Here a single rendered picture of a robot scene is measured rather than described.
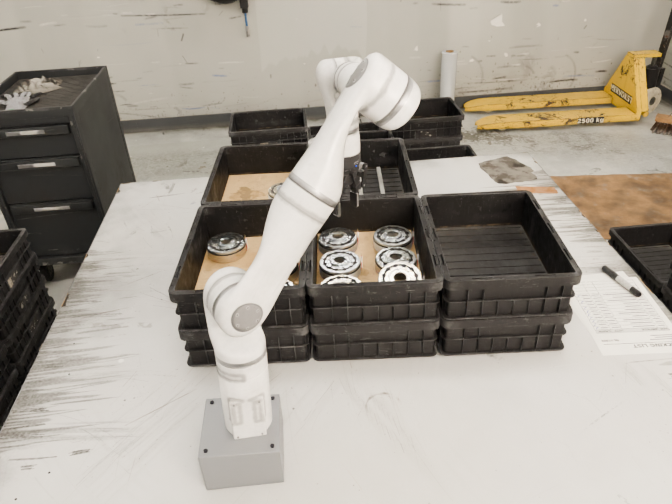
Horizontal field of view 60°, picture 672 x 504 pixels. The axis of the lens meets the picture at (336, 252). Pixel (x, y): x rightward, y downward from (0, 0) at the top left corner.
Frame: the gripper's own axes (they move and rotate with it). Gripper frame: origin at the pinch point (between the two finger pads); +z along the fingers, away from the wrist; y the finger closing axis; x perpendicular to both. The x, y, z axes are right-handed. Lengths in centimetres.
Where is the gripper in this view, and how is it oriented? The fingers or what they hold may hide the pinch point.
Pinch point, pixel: (345, 205)
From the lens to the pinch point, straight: 139.9
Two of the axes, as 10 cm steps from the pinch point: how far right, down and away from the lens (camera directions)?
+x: -7.2, -3.6, 5.9
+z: 0.4, 8.3, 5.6
